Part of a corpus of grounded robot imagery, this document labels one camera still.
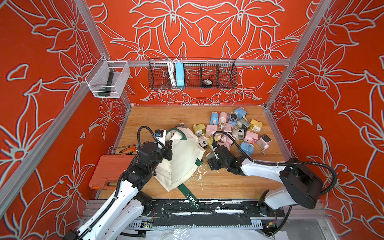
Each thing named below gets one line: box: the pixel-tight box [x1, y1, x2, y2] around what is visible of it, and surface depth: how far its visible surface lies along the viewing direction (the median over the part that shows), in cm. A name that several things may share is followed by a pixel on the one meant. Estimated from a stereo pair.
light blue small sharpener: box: [228, 112, 238, 127], surface depth 106 cm
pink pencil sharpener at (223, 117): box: [218, 111, 228, 125], surface depth 105 cm
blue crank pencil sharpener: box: [238, 142, 255, 156], surface depth 92 cm
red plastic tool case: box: [89, 154, 135, 190], surface depth 82 cm
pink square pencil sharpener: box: [206, 124, 218, 136], surface depth 102 cm
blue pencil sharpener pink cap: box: [210, 111, 219, 125], surface depth 106 cm
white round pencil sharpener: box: [236, 118, 251, 129], surface depth 105 cm
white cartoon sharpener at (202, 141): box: [197, 136, 208, 149], surface depth 95 cm
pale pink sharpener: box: [244, 131, 259, 144], surface depth 97 cm
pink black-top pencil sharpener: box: [257, 134, 272, 155], surface depth 94 cm
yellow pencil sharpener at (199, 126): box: [192, 123, 206, 135], surface depth 103 cm
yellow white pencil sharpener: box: [250, 119, 263, 132], surface depth 105 cm
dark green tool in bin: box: [97, 72, 114, 97], surface depth 83 cm
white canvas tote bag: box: [153, 123, 205, 212], surface depth 84 cm
